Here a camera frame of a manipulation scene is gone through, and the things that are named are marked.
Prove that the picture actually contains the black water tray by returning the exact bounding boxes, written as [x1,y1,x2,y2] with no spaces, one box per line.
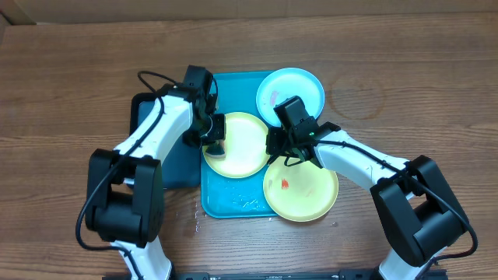
[129,93,201,190]

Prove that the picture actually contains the yellow-green plate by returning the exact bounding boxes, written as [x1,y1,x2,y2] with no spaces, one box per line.
[203,112,269,179]
[263,157,338,222]

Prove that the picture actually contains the green dish sponge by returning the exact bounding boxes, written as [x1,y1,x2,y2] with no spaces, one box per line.
[205,142,226,158]

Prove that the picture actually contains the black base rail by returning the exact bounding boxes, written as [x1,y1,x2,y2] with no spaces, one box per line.
[101,268,448,280]

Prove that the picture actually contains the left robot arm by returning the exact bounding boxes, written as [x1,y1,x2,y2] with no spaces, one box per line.
[75,81,222,279]

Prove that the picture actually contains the teal plastic serving tray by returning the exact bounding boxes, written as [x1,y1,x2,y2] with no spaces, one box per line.
[201,71,275,219]

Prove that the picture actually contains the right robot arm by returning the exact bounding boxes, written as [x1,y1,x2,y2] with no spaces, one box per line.
[266,117,474,279]

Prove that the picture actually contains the light blue plate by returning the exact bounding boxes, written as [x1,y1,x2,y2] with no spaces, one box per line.
[256,68,325,127]

